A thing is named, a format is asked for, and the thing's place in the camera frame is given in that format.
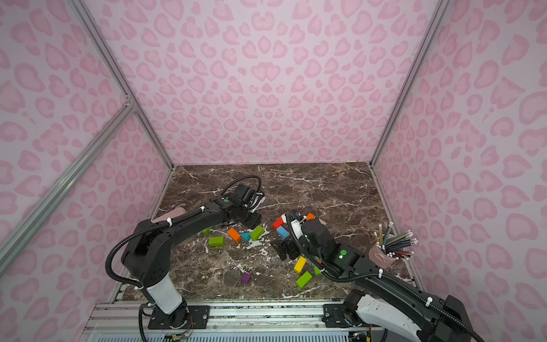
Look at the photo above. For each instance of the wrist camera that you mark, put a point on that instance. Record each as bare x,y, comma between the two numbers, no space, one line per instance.
295,221
259,198

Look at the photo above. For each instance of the bundle of pencils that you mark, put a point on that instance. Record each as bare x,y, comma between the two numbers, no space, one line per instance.
396,246

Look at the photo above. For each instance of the pink pencil case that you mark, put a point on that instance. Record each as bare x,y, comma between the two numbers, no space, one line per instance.
171,214

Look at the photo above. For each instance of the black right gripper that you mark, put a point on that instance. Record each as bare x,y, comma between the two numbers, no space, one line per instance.
291,246

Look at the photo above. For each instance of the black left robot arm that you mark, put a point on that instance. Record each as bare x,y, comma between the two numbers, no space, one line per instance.
145,258

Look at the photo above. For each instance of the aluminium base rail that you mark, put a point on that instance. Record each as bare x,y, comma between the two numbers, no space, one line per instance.
261,320

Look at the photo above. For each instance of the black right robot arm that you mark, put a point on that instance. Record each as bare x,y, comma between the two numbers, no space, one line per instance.
385,300

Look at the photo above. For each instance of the green block bottom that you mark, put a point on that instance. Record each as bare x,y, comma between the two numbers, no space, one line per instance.
304,279

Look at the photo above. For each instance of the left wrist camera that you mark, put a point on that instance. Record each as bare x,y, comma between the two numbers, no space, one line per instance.
259,198

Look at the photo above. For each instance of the red block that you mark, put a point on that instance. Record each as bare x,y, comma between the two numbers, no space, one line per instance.
278,223

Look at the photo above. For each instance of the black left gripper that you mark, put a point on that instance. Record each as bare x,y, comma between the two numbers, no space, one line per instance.
248,216

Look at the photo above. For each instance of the light blue block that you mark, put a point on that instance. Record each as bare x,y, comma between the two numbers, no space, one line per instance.
282,232

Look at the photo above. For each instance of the yellow block centre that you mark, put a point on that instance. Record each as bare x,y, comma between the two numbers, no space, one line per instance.
300,264

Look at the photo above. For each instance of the purple cube block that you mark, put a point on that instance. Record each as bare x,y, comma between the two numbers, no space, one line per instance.
246,278

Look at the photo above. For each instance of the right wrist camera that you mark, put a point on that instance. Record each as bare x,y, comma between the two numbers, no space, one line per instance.
295,221

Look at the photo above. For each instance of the teal triangle block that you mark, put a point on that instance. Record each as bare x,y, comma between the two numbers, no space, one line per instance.
245,236

